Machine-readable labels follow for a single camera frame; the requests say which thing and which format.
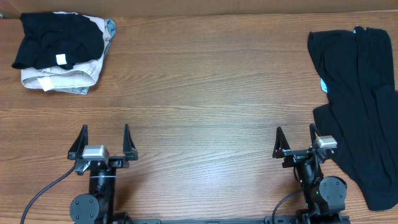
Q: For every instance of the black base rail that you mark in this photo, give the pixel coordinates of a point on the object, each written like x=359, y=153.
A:
x=211, y=221

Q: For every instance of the folded light blue garment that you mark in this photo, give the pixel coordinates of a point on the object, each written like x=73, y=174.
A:
x=82, y=76

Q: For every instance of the black clothes pile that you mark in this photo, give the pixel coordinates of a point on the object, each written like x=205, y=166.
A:
x=357, y=68

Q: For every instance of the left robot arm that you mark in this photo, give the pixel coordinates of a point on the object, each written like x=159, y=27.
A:
x=98, y=205

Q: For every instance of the light blue item under pile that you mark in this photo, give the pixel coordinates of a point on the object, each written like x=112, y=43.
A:
x=323, y=86

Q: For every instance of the black t-shirt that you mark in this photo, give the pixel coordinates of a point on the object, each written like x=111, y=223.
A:
x=62, y=40

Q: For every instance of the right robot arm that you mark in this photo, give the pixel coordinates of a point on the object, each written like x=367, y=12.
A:
x=324, y=196

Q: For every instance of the folded beige shorts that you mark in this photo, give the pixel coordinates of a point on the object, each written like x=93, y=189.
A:
x=40, y=79

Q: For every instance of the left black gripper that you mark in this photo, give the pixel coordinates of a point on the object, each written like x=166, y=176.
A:
x=116, y=158

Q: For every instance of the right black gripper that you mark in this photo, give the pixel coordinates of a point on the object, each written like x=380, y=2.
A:
x=283, y=147

